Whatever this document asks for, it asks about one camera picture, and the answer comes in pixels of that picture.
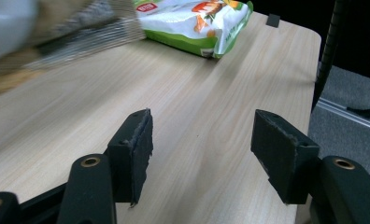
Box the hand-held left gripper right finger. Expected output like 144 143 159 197
250 108 321 205

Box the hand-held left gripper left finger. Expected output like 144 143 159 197
104 107 154 208

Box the white and orange packet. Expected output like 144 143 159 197
0 0 148 76

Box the white and green packet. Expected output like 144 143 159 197
133 0 255 60

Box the black stand pole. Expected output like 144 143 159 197
310 0 347 111

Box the aluminium floor rail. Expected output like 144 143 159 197
316 97 370 134

